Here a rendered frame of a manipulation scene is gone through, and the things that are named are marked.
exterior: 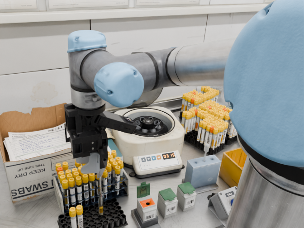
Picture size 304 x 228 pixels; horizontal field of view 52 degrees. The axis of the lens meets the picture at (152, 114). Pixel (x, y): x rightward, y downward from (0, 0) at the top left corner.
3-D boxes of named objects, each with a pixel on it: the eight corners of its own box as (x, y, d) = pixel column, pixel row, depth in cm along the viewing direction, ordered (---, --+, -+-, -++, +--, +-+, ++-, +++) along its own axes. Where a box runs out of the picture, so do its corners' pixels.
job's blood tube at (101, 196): (99, 221, 87) (99, 194, 82) (98, 217, 88) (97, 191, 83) (104, 219, 87) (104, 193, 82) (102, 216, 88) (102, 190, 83)
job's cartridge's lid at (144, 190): (137, 184, 83) (136, 183, 84) (137, 199, 85) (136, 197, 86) (150, 181, 85) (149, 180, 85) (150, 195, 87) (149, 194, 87)
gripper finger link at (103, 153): (94, 161, 77) (93, 131, 73) (101, 159, 77) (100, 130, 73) (101, 172, 73) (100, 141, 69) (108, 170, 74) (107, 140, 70)
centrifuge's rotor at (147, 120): (132, 151, 107) (133, 134, 104) (121, 127, 120) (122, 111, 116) (173, 145, 112) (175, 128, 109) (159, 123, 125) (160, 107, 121)
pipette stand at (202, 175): (191, 195, 98) (195, 171, 94) (181, 181, 104) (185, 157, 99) (218, 188, 102) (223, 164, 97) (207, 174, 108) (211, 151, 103)
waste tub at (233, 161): (243, 201, 98) (250, 177, 93) (217, 175, 108) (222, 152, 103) (274, 190, 103) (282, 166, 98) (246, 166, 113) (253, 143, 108)
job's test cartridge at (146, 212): (142, 227, 85) (144, 210, 82) (135, 214, 88) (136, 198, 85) (155, 222, 86) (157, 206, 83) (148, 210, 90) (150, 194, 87)
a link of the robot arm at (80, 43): (77, 42, 55) (59, 30, 61) (80, 97, 61) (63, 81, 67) (116, 37, 59) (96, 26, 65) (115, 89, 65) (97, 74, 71)
